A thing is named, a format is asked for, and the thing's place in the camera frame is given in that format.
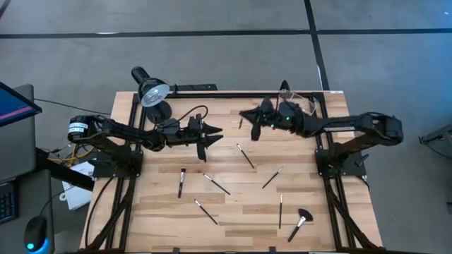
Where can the black aluminium table frame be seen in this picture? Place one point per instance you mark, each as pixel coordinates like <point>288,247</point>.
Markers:
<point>247,95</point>

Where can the computer monitor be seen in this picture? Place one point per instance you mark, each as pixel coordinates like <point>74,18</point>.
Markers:
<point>14,104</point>

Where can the black fan makeup brush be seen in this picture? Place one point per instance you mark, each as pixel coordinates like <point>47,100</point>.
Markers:
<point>301,222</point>

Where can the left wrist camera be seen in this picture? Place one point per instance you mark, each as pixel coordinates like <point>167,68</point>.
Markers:
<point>195,121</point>

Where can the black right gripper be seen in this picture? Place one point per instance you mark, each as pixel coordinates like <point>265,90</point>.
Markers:
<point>286,121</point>

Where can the black desk lamp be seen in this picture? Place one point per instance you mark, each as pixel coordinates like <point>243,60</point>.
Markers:
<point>152,93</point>

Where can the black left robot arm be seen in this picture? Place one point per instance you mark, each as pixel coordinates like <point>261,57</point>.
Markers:
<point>120,130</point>

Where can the white paper sheets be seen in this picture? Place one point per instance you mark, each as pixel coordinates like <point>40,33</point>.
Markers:
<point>77,194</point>

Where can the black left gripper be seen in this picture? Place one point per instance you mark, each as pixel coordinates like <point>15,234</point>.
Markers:
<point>201,155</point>

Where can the black desk support beam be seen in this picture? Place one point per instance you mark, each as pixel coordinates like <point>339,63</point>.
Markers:
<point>67,174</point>

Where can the thin black makeup brush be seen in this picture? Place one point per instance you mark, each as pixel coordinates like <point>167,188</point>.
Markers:
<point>280,211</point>
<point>272,178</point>
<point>245,156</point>
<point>216,183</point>
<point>205,211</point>

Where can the black computer mouse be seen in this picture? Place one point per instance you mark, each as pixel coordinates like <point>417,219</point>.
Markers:
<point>35,233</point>

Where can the black table edge bracket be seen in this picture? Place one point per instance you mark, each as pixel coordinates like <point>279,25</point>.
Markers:
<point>175,250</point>
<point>272,250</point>

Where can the black keyboard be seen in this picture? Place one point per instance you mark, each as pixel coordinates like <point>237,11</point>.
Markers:
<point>6,204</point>

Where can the clear acrylic organizer box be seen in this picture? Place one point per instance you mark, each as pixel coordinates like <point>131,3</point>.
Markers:
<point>303,100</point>

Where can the black floor stand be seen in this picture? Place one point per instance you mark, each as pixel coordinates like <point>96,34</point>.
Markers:
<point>438,141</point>

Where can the black arched table clamp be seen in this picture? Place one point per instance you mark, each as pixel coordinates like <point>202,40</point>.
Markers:
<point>284,85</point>

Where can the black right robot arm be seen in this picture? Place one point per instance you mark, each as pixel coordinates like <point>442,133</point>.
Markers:
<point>353,123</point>

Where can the black power strip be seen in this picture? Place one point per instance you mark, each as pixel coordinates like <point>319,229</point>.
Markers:
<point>196,86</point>

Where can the short dark makeup brush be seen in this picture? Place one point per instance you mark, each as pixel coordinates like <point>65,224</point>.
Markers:
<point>240,123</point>

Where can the fluffy-head makeup brush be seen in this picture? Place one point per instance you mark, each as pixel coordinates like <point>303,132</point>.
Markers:
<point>181,183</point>

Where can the grey computer desk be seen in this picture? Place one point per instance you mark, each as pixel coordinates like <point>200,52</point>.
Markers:
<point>17,151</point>

